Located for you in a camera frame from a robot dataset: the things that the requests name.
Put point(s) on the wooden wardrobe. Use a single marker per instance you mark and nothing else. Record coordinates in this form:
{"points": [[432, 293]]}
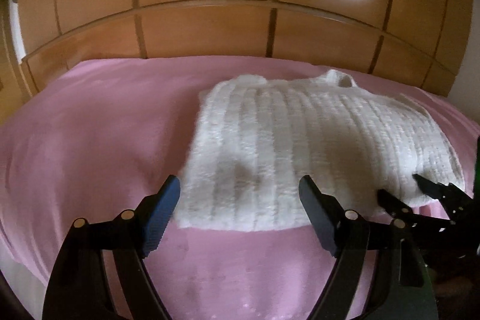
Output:
{"points": [[415, 42]]}

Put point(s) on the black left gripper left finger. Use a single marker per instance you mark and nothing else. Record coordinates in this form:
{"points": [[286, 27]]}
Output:
{"points": [[78, 287]]}

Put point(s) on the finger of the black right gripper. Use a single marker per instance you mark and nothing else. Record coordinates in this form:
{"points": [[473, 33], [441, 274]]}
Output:
{"points": [[405, 219], [461, 209]]}

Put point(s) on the white knitted sweater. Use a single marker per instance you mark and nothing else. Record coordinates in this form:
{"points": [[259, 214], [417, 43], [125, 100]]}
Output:
{"points": [[255, 138]]}

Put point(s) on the pink bedspread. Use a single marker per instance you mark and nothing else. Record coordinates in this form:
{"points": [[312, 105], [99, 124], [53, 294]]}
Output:
{"points": [[109, 132]]}

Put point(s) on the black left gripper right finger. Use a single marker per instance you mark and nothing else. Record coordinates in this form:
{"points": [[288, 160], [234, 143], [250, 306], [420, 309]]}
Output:
{"points": [[400, 287]]}

